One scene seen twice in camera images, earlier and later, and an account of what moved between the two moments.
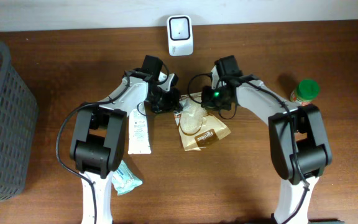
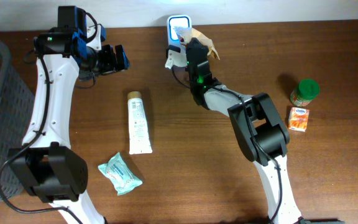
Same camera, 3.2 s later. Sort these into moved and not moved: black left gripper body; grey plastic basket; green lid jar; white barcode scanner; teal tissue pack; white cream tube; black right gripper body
Moved: black right gripper body; black left gripper body
Not moved: white cream tube; teal tissue pack; white barcode scanner; green lid jar; grey plastic basket
